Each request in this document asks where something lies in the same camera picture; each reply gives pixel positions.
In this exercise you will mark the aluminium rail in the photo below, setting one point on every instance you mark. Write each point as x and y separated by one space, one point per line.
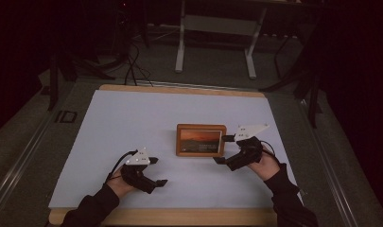
331 170
22 157
192 85

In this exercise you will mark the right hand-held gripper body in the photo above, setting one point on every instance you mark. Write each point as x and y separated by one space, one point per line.
247 153

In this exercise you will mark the person's left hand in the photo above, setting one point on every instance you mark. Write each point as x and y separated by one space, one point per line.
120 186

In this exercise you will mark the person's right hand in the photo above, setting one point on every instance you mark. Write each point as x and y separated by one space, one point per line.
268 167

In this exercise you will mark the white table mat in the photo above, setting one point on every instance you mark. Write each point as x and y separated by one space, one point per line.
132 119

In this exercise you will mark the black metal stand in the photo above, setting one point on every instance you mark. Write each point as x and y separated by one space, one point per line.
53 88
313 101

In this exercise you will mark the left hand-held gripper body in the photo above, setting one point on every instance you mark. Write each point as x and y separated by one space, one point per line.
137 176

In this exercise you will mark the wooden picture frame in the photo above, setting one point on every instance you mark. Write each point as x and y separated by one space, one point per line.
200 142

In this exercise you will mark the black rectangular bracket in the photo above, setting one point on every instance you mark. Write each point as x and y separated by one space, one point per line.
57 116

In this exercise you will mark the white metal desk frame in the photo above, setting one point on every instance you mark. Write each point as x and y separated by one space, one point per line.
179 47

